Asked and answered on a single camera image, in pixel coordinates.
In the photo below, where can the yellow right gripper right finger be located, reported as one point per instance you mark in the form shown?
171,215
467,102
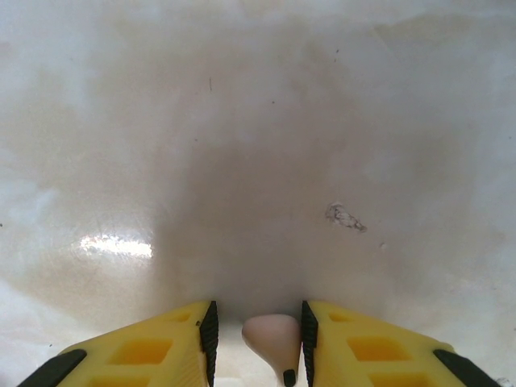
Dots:
363,350

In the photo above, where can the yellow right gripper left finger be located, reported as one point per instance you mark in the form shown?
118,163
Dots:
161,346

